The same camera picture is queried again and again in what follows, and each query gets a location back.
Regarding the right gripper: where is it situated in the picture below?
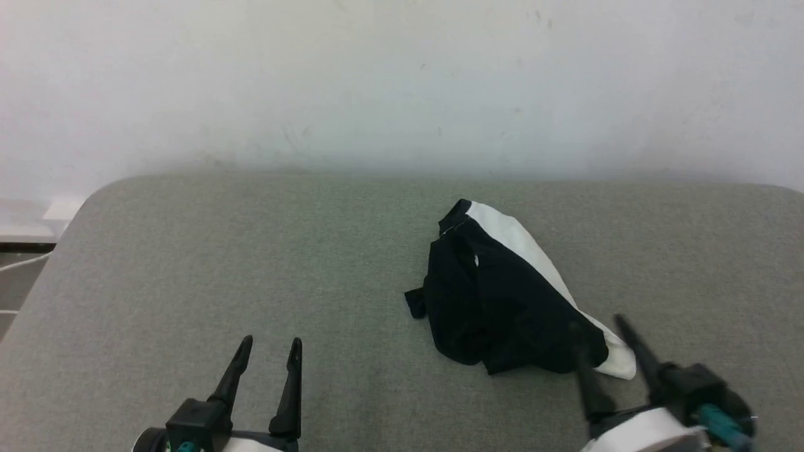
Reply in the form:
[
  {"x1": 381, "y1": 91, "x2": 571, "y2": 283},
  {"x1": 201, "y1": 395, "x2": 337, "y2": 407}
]
[{"x1": 567, "y1": 313, "x2": 712, "y2": 452}]

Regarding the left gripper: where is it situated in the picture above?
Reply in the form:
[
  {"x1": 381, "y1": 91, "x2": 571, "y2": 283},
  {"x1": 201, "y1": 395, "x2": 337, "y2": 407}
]
[{"x1": 209, "y1": 335, "x2": 303, "y2": 452}]

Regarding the black and white garment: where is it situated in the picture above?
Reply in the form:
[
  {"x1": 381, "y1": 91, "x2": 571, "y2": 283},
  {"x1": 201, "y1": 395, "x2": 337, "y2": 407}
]
[{"x1": 404, "y1": 199, "x2": 637, "y2": 380}]

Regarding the grey-green fabric sofa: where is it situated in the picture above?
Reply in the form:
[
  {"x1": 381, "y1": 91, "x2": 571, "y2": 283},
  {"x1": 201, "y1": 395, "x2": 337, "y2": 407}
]
[{"x1": 0, "y1": 173, "x2": 804, "y2": 452}]

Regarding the teal connector of right camera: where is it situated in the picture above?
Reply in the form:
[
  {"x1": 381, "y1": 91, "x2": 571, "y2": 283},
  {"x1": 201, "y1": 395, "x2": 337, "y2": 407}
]
[{"x1": 697, "y1": 404, "x2": 754, "y2": 450}]

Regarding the white wall socket box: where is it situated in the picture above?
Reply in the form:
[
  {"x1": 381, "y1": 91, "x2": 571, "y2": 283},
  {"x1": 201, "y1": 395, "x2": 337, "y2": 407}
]
[{"x1": 43, "y1": 196, "x2": 87, "y2": 222}]

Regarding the white cable on floor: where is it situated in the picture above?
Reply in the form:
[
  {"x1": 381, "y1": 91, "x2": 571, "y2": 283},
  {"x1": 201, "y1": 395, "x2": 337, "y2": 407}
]
[{"x1": 0, "y1": 250, "x2": 55, "y2": 273}]

